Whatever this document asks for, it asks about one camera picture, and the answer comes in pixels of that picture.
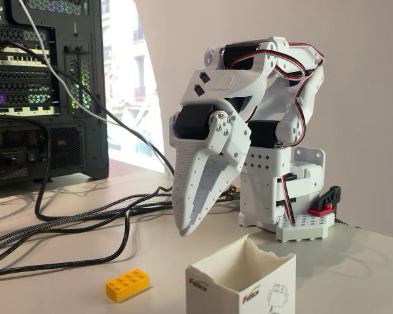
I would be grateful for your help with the black and red table clamp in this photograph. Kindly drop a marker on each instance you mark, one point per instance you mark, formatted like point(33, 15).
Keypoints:
point(327, 198)

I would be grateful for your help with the black computer tower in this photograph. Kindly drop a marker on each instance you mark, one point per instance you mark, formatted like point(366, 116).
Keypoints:
point(78, 147)

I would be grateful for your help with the yellow toy brick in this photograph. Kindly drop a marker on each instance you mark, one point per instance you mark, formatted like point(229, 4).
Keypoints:
point(127, 285)

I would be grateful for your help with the white cardboard box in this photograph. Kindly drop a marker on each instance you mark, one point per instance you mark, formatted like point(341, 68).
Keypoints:
point(213, 301)

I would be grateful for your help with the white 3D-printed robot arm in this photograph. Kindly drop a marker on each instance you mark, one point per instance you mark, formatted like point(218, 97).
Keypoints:
point(235, 81)

